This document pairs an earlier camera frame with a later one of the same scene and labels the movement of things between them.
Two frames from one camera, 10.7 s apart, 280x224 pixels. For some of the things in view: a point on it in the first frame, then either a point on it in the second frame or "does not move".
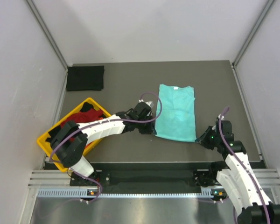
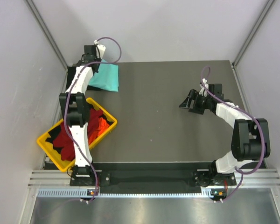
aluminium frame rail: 45,179 does not move
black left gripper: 150,129 to 98,59
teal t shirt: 177,122 to 107,78
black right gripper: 202,139 to 186,103
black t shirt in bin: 86,106 does not move
